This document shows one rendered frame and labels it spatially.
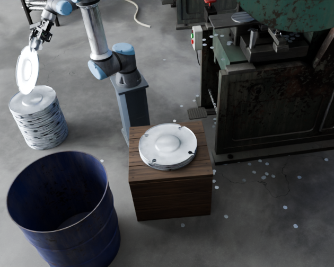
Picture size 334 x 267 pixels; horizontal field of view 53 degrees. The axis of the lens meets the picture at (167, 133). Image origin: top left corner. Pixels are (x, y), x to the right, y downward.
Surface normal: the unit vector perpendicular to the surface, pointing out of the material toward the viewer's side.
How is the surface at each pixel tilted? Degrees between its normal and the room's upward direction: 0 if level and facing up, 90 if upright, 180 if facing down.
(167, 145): 0
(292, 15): 90
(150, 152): 0
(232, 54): 0
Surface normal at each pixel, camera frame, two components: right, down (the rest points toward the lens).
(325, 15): 0.12, 0.69
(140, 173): -0.06, -0.72
